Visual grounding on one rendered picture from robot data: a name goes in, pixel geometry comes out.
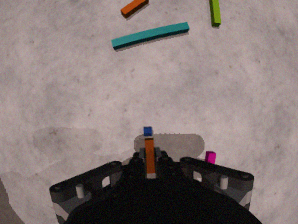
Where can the turquoise rod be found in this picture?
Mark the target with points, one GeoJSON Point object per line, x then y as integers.
{"type": "Point", "coordinates": [148, 35]}

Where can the lime green rod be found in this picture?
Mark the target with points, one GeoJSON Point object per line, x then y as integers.
{"type": "Point", "coordinates": [215, 13]}

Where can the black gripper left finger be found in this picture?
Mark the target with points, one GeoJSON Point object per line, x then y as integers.
{"type": "Point", "coordinates": [70, 193]}

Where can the small magenta block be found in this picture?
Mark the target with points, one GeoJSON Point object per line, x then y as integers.
{"type": "Point", "coordinates": [210, 157]}

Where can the small blue block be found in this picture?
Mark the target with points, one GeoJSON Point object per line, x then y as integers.
{"type": "Point", "coordinates": [147, 131]}

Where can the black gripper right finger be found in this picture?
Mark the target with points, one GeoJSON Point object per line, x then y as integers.
{"type": "Point", "coordinates": [234, 183]}

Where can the orange rod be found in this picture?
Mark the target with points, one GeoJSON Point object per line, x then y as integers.
{"type": "Point", "coordinates": [132, 7]}
{"type": "Point", "coordinates": [149, 146]}

